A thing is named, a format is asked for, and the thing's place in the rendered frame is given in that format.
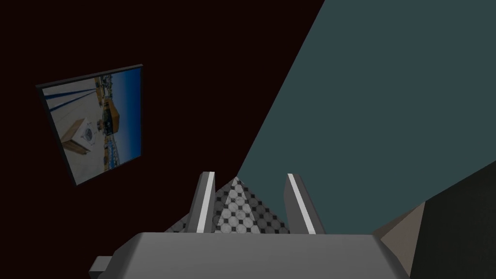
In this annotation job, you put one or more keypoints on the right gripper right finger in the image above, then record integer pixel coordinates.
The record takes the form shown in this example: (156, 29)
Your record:
(300, 211)

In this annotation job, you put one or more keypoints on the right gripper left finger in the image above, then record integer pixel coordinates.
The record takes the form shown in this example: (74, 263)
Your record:
(202, 209)

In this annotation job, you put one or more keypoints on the framed wall picture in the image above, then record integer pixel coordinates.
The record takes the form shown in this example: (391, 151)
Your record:
(97, 120)

